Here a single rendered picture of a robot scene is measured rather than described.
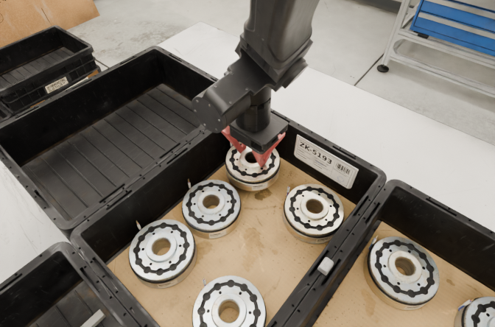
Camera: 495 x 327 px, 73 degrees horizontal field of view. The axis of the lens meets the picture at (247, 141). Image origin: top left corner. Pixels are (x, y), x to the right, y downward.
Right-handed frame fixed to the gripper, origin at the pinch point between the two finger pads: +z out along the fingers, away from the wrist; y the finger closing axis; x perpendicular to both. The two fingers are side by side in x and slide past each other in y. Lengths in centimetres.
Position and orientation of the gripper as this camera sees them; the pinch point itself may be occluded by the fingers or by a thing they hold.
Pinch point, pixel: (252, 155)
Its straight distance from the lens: 61.8
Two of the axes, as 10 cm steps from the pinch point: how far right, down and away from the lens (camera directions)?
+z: 0.1, 6.8, 7.4
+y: 7.6, 4.8, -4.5
